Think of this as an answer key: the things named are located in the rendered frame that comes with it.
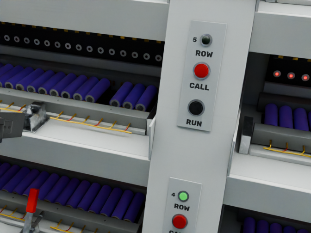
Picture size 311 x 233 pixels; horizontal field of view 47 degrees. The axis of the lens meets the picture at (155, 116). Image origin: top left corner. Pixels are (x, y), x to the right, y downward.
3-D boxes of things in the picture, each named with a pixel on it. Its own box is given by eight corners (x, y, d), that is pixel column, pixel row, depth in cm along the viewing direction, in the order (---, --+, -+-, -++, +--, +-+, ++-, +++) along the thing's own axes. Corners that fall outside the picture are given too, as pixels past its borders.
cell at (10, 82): (35, 76, 64) (14, 92, 58) (26, 75, 64) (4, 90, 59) (34, 67, 63) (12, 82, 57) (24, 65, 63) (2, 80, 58)
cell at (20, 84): (46, 78, 63) (25, 94, 58) (36, 76, 64) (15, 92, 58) (44, 68, 62) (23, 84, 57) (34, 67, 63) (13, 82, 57)
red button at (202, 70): (207, 78, 40) (209, 64, 40) (193, 76, 40) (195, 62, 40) (208, 78, 41) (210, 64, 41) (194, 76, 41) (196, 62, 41)
